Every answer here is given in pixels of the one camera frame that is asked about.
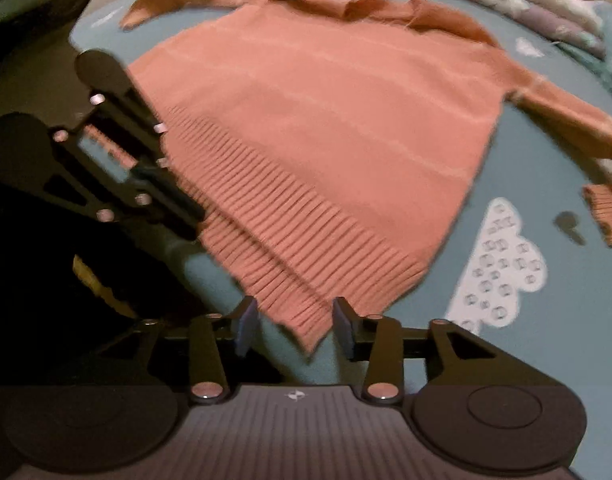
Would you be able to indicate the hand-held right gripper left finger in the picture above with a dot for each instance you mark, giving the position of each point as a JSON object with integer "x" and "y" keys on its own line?
{"x": 248, "y": 325}

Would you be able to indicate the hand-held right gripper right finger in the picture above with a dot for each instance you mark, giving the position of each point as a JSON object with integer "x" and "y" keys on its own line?
{"x": 343, "y": 327}

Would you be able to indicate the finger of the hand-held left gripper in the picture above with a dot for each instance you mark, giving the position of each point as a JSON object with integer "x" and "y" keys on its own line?
{"x": 136, "y": 115}
{"x": 123, "y": 205}

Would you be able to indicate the pink striped knit sweater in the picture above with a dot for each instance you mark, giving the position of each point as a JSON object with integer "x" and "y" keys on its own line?
{"x": 326, "y": 135}

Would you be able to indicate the blue floral bed sheet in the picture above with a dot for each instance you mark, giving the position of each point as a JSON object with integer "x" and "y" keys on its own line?
{"x": 536, "y": 185}

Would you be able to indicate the blue printed pillow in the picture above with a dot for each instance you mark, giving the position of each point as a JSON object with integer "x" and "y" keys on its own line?
{"x": 608, "y": 45}

